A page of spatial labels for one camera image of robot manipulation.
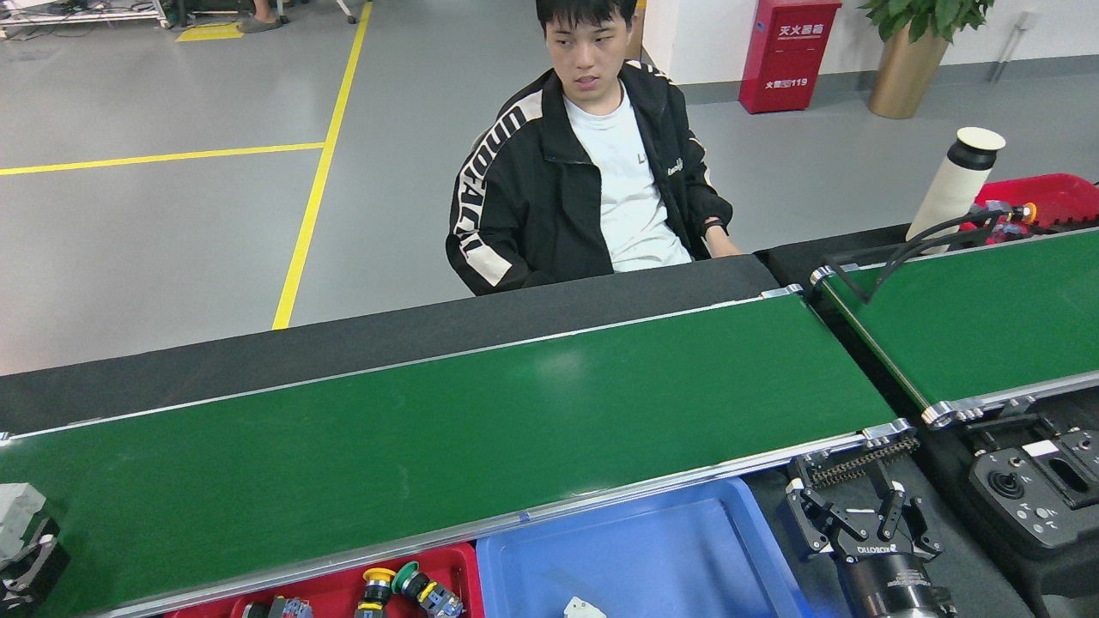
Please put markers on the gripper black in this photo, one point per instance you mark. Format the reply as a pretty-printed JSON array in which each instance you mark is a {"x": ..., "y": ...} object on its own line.
[{"x": 884, "y": 575}]

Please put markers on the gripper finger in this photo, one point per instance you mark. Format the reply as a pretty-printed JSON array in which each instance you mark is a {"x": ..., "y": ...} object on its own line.
[{"x": 47, "y": 558}]

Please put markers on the white circuit breaker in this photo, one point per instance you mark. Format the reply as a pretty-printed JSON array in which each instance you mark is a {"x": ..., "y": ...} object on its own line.
[
  {"x": 584, "y": 609},
  {"x": 17, "y": 515}
]

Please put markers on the small red mushroom switch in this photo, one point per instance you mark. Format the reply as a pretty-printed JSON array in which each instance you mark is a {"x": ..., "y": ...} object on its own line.
[{"x": 292, "y": 609}]

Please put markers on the yellow push button switch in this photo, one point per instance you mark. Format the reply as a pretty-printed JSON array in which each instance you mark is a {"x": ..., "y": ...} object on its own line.
[{"x": 378, "y": 575}]

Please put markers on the green push button switch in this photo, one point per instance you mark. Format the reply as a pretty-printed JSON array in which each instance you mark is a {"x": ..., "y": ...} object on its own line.
[{"x": 405, "y": 577}]

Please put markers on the blue plastic tray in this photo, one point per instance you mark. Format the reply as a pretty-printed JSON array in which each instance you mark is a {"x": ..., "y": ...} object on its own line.
[{"x": 670, "y": 549}]

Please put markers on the green conveyor belt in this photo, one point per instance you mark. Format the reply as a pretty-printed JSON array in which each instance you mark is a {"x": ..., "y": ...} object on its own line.
[
  {"x": 987, "y": 318},
  {"x": 429, "y": 446}
]

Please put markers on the red plastic tray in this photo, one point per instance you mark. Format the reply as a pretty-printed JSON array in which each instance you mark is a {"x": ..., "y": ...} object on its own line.
[{"x": 326, "y": 592}]

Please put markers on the person's left hand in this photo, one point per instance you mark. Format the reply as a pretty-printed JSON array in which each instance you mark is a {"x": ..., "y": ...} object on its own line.
[{"x": 725, "y": 247}]

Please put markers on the black remote controller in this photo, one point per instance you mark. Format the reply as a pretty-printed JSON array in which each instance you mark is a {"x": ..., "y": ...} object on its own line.
[{"x": 1030, "y": 498}]

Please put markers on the black wrist watch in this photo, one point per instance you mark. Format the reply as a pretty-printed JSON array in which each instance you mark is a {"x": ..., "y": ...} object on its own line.
[{"x": 714, "y": 228}]

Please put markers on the white bottle black cap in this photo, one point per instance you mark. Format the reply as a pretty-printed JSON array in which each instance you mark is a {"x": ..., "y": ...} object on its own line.
[{"x": 953, "y": 189}]

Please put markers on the red storage bin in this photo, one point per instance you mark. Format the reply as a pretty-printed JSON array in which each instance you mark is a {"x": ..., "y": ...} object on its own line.
[{"x": 1065, "y": 197}]

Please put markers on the potted plant gold pot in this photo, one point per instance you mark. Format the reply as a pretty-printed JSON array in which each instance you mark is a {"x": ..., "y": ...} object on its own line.
[{"x": 906, "y": 77}]

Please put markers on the red fire extinguisher box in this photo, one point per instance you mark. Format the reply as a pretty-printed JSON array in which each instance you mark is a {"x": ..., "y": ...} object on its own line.
[{"x": 790, "y": 60}]

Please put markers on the person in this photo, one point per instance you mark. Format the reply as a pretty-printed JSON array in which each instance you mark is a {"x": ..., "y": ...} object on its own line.
[{"x": 524, "y": 197}]

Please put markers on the person's foot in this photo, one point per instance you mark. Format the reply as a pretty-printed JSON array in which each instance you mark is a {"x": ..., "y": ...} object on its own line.
[{"x": 259, "y": 24}]

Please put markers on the orange tipped switch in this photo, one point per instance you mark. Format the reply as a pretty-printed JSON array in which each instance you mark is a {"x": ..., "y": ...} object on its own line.
[{"x": 1022, "y": 211}]

